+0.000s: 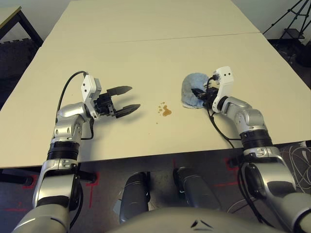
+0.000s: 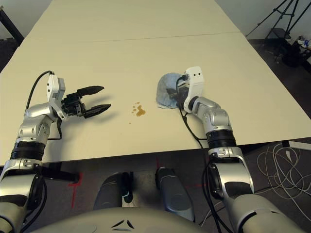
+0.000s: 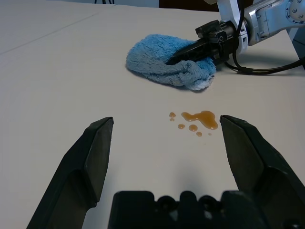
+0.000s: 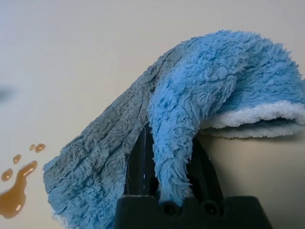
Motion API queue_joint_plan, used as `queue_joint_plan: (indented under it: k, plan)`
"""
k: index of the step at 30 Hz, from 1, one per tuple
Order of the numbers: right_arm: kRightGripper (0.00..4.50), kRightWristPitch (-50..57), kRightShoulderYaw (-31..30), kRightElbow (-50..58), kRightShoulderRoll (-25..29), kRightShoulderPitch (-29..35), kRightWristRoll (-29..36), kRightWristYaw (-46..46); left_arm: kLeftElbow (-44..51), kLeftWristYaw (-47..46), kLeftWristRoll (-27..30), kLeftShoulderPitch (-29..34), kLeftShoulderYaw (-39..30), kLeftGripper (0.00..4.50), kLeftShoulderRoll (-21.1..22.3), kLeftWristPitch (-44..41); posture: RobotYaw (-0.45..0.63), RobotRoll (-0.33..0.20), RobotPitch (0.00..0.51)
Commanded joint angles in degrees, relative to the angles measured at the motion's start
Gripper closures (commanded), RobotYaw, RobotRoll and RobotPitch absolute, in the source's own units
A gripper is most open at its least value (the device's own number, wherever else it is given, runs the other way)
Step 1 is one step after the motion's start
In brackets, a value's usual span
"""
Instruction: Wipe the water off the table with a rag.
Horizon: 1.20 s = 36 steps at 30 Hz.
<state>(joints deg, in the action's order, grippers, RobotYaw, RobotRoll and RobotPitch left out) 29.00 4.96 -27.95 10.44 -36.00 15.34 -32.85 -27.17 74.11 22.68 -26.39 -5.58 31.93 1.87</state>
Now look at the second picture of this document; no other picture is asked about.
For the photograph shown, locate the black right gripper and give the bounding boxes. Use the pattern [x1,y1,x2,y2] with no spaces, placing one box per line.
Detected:
[166,86,190,108]

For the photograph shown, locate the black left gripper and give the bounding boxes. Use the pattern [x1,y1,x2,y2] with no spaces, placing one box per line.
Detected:
[60,85,112,119]

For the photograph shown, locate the light blue terry rag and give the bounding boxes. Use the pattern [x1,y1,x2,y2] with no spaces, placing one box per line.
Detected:
[155,72,189,110]

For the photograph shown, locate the brown liquid spill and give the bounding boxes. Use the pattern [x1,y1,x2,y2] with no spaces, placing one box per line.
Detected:
[128,101,146,126]

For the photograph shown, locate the black table leg base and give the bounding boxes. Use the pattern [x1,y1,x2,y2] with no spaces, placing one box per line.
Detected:
[40,162,80,183]

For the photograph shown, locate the grey left robot leg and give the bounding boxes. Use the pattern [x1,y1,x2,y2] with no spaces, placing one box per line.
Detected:
[93,171,134,212]

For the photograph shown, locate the grey robot leg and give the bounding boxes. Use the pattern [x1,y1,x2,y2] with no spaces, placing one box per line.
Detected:
[93,171,134,212]
[155,166,196,223]

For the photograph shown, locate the grey right robot leg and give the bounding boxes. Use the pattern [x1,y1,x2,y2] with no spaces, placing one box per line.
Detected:
[155,166,196,223]

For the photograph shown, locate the beige robot torso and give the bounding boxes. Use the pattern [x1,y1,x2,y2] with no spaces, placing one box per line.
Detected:
[31,206,209,233]

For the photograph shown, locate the black step stool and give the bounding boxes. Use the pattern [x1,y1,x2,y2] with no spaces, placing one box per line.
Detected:
[264,28,292,41]

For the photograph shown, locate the black bag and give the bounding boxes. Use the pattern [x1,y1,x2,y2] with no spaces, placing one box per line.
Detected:
[281,40,311,69]

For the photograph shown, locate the white flat panel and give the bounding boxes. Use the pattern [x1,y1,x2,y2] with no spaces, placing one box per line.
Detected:
[288,140,311,151]

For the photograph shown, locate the white and blue small items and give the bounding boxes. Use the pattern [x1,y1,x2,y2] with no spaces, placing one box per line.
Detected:
[297,35,311,49]

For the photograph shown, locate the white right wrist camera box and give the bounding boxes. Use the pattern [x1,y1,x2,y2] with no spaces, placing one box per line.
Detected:
[182,66,204,113]

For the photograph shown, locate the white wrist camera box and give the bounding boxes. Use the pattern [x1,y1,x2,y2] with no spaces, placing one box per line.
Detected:
[182,66,204,113]
[45,73,68,121]

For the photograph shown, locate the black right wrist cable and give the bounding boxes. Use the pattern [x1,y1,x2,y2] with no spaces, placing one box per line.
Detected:
[175,74,212,150]

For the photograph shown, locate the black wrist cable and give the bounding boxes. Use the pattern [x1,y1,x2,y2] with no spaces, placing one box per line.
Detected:
[175,74,212,150]
[25,70,63,141]

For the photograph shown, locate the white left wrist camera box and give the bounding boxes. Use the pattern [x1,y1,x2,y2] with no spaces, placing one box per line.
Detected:
[45,73,68,121]

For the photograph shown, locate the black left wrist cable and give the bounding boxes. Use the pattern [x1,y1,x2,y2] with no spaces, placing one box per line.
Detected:
[25,70,63,141]

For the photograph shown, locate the black metal frame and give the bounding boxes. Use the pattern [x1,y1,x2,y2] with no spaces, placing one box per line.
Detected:
[0,6,25,42]

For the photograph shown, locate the black camera tripod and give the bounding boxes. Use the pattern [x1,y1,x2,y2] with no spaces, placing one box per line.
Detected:
[245,0,308,38]

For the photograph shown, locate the white cable tangle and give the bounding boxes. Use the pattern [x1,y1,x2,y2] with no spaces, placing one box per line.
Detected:
[256,140,311,200]

